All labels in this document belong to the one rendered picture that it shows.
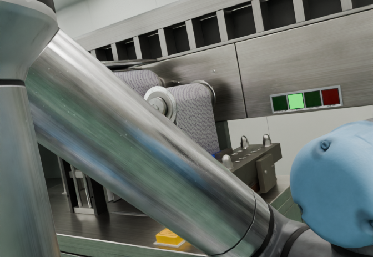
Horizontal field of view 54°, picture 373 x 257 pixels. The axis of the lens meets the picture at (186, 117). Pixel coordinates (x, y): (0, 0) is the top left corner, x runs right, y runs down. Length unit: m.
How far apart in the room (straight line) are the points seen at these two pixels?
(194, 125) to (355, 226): 1.08
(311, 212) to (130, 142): 0.13
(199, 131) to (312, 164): 1.08
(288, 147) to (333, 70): 2.68
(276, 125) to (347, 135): 3.70
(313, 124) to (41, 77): 3.65
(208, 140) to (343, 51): 0.55
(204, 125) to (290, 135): 2.62
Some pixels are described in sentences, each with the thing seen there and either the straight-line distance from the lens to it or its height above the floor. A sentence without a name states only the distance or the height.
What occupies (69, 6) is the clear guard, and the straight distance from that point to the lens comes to 1.90.
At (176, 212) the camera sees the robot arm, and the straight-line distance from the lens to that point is 0.30.
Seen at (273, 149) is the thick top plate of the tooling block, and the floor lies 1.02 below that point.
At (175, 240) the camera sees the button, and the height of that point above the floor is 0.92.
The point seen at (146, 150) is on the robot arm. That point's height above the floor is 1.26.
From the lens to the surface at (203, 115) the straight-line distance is 1.36.
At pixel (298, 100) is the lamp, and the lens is 1.36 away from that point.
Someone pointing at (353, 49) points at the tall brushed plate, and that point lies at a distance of 1.32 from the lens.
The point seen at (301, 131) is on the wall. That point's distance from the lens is 3.88.
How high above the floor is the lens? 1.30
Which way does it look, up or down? 4 degrees down
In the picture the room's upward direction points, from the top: 10 degrees counter-clockwise
